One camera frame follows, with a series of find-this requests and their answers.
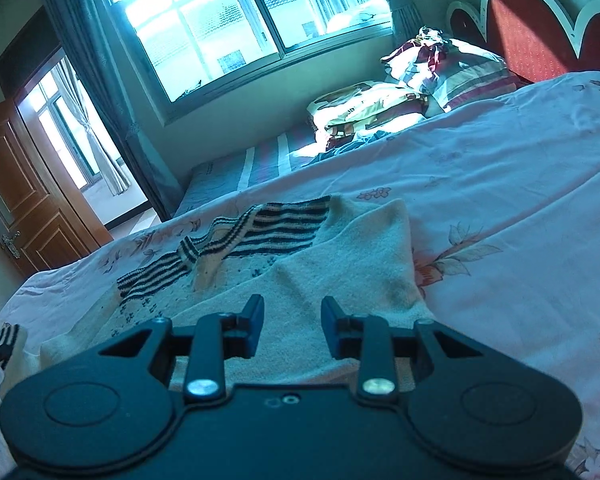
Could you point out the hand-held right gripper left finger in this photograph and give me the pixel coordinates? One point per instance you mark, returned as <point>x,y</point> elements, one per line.
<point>254,321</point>

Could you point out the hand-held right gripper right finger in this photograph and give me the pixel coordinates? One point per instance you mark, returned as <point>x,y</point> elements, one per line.
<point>331,324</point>

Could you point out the cream sweater with striped sleeves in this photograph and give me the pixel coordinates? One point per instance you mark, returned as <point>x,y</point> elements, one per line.
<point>330,265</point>

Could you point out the striped mattress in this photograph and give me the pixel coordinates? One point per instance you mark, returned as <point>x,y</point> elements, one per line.
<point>260,165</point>

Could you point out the floral white bed sheet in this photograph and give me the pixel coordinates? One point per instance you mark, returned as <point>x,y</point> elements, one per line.
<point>505,200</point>

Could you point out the folded printed quilt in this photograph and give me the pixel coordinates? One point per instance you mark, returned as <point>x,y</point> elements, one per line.
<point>367,107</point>

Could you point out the white sheer curtain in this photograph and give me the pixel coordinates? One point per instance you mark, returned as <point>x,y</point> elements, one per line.
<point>92,130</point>

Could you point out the brown wooden door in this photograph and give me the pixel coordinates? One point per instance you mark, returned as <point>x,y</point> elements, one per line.
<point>32,200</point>

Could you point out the striped pillow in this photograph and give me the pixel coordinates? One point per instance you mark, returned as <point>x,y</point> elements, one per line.
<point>462,77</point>

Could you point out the red patterned cloth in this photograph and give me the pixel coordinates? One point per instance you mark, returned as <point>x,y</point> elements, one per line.
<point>427,47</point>

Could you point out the sliding glass window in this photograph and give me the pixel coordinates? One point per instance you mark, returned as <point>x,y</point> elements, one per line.
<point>240,20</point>

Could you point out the red heart-shaped headboard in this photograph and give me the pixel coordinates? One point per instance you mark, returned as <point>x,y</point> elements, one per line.
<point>535,20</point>

